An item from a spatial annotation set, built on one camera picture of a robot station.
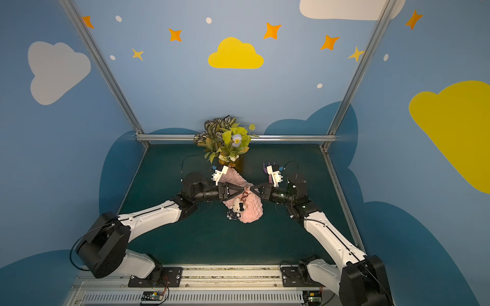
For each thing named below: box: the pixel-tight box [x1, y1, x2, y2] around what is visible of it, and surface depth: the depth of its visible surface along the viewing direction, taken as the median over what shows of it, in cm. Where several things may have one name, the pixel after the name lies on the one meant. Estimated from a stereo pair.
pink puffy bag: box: [220, 168, 264, 224], surface depth 81 cm
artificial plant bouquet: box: [193, 114, 259, 168], surface depth 96 cm
